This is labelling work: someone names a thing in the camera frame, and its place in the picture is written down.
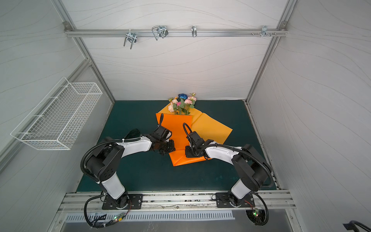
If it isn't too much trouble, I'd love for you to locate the orange wrapping paper sheet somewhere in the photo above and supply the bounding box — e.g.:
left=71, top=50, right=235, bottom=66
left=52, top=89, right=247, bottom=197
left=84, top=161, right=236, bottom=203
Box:
left=156, top=104, right=232, bottom=166

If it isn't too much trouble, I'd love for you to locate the peach fake flower stem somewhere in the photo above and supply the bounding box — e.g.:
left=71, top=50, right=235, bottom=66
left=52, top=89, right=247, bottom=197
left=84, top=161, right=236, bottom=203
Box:
left=168, top=97, right=179, bottom=115

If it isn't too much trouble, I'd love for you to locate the dark pink fake flower stem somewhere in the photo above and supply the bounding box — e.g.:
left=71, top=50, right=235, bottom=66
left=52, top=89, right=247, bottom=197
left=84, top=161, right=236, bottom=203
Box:
left=175, top=101, right=182, bottom=115

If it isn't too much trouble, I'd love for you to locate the blue fake flower stem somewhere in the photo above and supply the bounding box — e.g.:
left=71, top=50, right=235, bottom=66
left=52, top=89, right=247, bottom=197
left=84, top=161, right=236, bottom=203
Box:
left=178, top=93, right=188, bottom=100

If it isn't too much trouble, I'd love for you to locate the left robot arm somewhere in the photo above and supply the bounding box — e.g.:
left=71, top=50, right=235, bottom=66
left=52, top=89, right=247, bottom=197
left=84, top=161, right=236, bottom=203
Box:
left=80, top=126, right=175, bottom=208

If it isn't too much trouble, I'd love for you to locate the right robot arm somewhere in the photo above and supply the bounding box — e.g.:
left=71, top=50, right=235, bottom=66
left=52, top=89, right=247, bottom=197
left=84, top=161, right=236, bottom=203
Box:
left=185, top=131, right=274, bottom=207

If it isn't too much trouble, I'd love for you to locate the green table mat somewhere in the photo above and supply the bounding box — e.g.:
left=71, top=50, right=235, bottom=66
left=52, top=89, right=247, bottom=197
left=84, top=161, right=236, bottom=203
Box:
left=100, top=100, right=262, bottom=191

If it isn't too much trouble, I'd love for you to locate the left metal U-bolt clamp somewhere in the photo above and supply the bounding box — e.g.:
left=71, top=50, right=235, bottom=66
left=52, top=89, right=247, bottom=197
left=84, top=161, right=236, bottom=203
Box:
left=123, top=32, right=137, bottom=49

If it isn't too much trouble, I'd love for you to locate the metal u-bolt clamp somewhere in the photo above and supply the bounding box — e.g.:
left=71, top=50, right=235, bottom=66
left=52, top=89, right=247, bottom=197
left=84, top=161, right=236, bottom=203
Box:
left=152, top=25, right=169, bottom=41
left=123, top=32, right=137, bottom=49

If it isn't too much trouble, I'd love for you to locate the middle metal U-bolt clamp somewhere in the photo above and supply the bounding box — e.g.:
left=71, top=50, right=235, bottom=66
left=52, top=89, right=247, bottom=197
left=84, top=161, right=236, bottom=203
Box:
left=152, top=25, right=169, bottom=41

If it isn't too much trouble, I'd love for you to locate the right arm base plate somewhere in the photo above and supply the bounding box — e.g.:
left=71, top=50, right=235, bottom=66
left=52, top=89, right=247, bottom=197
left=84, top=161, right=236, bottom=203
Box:
left=212, top=191, right=255, bottom=209

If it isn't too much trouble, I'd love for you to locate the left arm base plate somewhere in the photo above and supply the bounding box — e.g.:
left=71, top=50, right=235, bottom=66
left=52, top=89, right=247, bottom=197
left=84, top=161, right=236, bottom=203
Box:
left=102, top=193, right=143, bottom=210

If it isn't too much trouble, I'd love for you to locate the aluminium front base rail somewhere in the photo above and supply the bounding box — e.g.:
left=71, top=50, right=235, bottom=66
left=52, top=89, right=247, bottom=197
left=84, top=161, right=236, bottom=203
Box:
left=57, top=190, right=296, bottom=213

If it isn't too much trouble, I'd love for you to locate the white wire basket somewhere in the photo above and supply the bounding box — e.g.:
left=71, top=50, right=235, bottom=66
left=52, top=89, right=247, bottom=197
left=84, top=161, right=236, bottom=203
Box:
left=10, top=77, right=102, bottom=150

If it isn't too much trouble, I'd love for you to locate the small metal hook bracket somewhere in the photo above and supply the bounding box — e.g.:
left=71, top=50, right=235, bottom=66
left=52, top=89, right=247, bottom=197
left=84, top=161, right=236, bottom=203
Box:
left=191, top=26, right=197, bottom=38

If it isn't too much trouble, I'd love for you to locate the white slotted cable duct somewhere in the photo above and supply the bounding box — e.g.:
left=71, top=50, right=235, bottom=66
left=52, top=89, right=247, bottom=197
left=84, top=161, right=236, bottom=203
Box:
left=65, top=210, right=235, bottom=223

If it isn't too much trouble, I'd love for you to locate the aluminium cross rail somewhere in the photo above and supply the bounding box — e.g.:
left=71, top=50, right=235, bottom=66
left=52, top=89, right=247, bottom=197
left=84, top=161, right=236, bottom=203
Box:
left=63, top=21, right=288, bottom=38

